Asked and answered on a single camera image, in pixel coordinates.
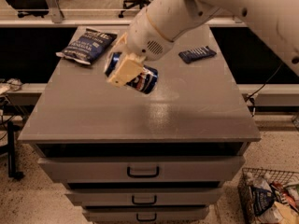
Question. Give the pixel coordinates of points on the middle grey drawer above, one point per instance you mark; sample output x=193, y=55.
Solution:
x=143, y=197

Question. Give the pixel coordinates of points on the dark blue snack bar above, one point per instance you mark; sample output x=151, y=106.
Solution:
x=193, y=55

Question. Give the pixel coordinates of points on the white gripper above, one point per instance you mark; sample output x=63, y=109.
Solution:
x=145, y=39

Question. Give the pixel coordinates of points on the blue pepsi can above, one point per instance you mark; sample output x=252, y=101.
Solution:
x=145, y=82

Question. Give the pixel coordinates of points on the grey drawer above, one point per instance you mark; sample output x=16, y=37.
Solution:
x=143, y=197
x=145, y=214
x=142, y=169

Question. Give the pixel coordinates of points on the bottom grey drawer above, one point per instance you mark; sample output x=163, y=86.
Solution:
x=145, y=214

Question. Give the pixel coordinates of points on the snack packets in basket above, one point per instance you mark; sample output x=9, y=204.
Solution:
x=272, y=201

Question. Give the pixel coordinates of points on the blue chip bag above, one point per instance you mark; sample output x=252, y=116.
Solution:
x=88, y=47

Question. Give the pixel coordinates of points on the black stand leg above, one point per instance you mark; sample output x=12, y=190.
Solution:
x=11, y=156

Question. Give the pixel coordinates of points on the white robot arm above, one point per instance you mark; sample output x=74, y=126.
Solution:
x=275, y=22

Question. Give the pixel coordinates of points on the wire basket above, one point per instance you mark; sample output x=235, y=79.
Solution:
x=243, y=190

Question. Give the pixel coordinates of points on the top grey drawer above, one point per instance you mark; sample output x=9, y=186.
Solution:
x=142, y=169

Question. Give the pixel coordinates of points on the grey drawer cabinet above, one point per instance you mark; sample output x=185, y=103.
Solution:
x=194, y=110

